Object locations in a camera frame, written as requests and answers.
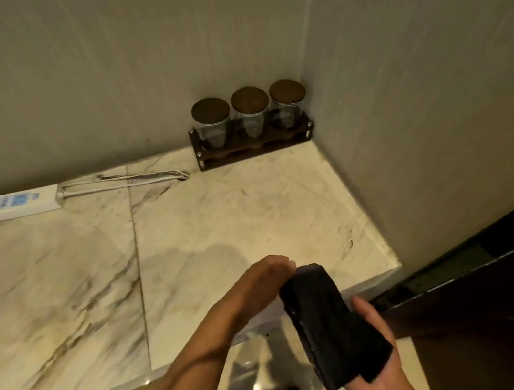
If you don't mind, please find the person's right hand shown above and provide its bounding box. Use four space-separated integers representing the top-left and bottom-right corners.
329 286 426 390

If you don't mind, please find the person's left hand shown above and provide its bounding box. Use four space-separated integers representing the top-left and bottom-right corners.
209 251 307 338

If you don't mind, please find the dark grey cloth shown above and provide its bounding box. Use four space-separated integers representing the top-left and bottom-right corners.
275 253 400 390

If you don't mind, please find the dark wooden jar rack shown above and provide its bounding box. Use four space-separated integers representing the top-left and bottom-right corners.
187 109 319 173

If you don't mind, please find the dark wooden cabinet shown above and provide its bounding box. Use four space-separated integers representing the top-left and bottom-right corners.
355 185 514 390

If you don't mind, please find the glass jar with wooden lid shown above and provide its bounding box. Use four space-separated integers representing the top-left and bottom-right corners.
267 77 313 132
189 94 237 152
229 84 275 142

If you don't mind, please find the white power strip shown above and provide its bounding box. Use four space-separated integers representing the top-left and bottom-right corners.
0 183 67 223

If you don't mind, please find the white power strip cable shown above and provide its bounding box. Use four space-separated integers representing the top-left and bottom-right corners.
57 159 191 203

